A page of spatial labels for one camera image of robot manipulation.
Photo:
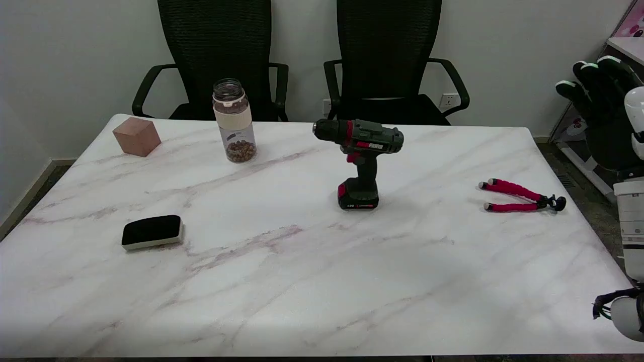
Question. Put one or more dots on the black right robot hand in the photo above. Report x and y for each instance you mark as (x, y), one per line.
(606, 113)

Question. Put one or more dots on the green red power screwdriver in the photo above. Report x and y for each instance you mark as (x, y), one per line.
(364, 151)

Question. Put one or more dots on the white desk with cartoon panel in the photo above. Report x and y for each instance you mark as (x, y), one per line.
(573, 128)

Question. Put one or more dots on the pink box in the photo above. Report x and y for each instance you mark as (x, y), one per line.
(633, 22)

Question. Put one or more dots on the red flexible mini tripod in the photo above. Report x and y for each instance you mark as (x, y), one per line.
(513, 191)

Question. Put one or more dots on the black mesh office chair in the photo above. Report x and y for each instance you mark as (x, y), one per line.
(387, 55)
(216, 55)

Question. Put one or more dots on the clear jar with nuts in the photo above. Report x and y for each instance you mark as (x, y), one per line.
(235, 123)

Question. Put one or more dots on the black white board eraser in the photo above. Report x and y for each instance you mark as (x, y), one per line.
(151, 230)

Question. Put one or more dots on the pink wooden cube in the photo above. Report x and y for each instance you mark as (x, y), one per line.
(136, 136)

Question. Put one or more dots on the white wall socket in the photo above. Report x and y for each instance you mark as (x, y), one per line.
(449, 101)
(326, 106)

